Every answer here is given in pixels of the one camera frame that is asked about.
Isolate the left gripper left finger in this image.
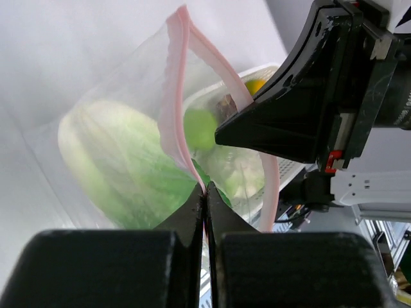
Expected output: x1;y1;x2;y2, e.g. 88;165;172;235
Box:
1;185;204;307

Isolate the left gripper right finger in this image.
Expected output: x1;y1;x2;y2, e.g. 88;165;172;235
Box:
205;183;400;307

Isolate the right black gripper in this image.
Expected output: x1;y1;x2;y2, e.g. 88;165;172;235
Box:
234;1;400;170

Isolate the green lettuce leaf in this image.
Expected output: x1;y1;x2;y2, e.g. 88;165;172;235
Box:
57;101;232;229

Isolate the clear pink zip top bag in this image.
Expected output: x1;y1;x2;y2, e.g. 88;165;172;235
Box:
26;6;279;232

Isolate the pale green cabbage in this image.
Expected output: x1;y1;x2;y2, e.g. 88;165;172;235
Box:
198;146;265;200

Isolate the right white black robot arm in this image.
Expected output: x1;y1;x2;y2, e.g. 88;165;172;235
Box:
215;1;410;206

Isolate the yellow orange mango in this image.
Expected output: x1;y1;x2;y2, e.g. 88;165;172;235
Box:
245;78;266;96

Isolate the red apple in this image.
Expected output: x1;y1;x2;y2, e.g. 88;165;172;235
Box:
215;94;238;123

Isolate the white perforated plastic basket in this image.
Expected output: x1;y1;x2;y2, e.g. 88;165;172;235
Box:
183;83;304;224

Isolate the green apple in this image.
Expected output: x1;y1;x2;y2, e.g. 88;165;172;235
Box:
183;109;218;151

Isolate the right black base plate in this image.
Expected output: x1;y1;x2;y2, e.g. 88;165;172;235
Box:
274;189;331;230

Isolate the aluminium mounting rail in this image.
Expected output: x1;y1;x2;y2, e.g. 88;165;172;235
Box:
353;203;410;266

